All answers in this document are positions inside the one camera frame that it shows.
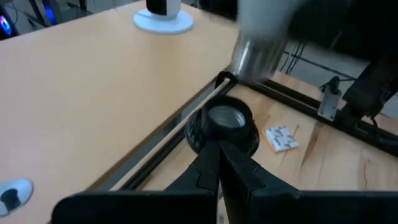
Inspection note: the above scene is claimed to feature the small printed marker card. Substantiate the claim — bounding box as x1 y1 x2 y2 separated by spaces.
262 124 300 154

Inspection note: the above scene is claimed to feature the silver metal bracket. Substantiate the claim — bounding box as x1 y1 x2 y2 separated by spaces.
317 83 343 122

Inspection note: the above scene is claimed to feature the white and black pole stand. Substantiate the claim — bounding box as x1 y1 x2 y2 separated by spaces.
132 0 195 35

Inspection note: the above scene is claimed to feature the black computer blue light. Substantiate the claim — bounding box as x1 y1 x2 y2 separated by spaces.
0 6 16 41
40 0 60 27

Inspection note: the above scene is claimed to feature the black aluminium rig frame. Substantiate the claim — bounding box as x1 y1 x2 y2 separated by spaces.
118 70 398 191

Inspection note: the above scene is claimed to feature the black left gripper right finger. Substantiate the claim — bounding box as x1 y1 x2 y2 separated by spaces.
219 139 398 224

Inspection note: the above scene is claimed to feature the white round lightbulb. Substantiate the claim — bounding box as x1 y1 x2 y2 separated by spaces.
229 0 301 82

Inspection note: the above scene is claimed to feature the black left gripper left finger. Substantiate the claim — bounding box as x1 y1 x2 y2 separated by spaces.
51 139 221 224

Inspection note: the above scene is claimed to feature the white cable grommet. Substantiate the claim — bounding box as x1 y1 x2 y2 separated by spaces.
0 178 34 218

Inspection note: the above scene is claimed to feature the silver metal lamp base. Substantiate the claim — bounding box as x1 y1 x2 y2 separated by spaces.
185 95 261 156

